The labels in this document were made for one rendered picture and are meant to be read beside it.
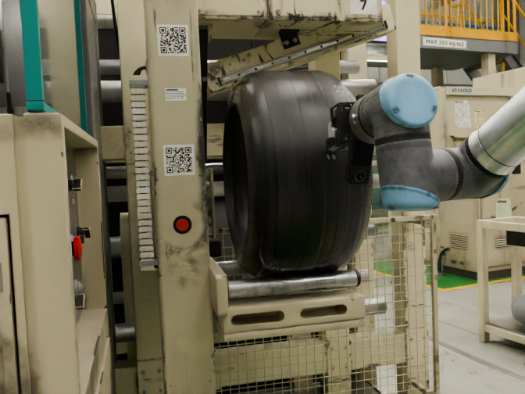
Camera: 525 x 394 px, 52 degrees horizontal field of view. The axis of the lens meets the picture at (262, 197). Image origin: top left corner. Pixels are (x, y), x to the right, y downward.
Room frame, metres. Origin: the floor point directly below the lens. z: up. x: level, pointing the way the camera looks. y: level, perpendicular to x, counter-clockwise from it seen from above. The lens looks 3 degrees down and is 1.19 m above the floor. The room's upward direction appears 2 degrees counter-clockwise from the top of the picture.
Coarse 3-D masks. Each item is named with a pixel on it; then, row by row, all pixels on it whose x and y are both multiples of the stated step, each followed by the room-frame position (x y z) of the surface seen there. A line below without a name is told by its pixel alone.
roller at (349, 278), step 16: (320, 272) 1.34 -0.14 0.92; (336, 272) 1.34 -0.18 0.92; (352, 272) 1.34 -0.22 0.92; (240, 288) 1.27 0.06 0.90; (256, 288) 1.28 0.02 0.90; (272, 288) 1.29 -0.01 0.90; (288, 288) 1.30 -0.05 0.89; (304, 288) 1.31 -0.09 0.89; (320, 288) 1.32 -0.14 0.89; (336, 288) 1.34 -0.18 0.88
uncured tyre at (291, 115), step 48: (240, 96) 1.33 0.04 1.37; (288, 96) 1.25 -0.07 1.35; (336, 96) 1.27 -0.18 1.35; (240, 144) 1.68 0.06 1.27; (288, 144) 1.19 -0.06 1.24; (240, 192) 1.69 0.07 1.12; (288, 192) 1.18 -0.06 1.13; (336, 192) 1.20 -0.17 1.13; (240, 240) 1.51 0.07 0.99; (288, 240) 1.22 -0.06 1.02; (336, 240) 1.25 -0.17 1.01
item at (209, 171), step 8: (208, 168) 1.79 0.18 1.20; (208, 176) 1.74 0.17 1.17; (152, 184) 1.69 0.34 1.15; (208, 184) 1.73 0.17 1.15; (152, 192) 1.68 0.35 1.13; (208, 192) 1.75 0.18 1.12; (152, 200) 1.68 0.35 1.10; (208, 200) 1.74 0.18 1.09; (152, 208) 1.69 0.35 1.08; (208, 208) 1.73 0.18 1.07; (152, 216) 1.73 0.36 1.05; (208, 216) 1.74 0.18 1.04; (152, 224) 1.82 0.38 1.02; (208, 224) 1.85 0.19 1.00
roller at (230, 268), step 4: (232, 260) 1.57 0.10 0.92; (236, 260) 1.57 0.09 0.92; (220, 264) 1.55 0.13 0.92; (224, 264) 1.55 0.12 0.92; (228, 264) 1.55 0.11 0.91; (232, 264) 1.55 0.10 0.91; (236, 264) 1.55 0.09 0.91; (224, 268) 1.54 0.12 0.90; (228, 268) 1.55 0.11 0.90; (232, 268) 1.55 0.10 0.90; (236, 268) 1.55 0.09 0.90; (240, 268) 1.55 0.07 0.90; (224, 272) 1.54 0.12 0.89; (228, 272) 1.55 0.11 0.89; (232, 272) 1.55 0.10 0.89; (236, 272) 1.55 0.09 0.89; (240, 272) 1.56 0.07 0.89; (244, 272) 1.56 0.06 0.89
